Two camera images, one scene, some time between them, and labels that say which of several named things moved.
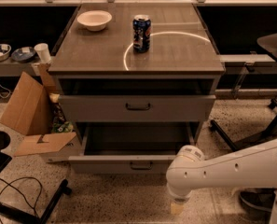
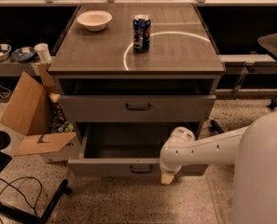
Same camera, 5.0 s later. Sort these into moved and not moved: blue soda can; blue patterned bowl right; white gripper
Moved: white gripper
Not moved: blue patterned bowl right; blue soda can
